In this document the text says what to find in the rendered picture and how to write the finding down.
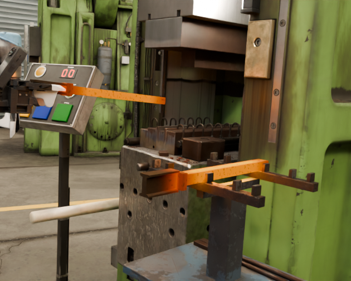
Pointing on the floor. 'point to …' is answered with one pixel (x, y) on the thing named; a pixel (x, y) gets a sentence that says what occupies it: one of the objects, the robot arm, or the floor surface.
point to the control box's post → (64, 153)
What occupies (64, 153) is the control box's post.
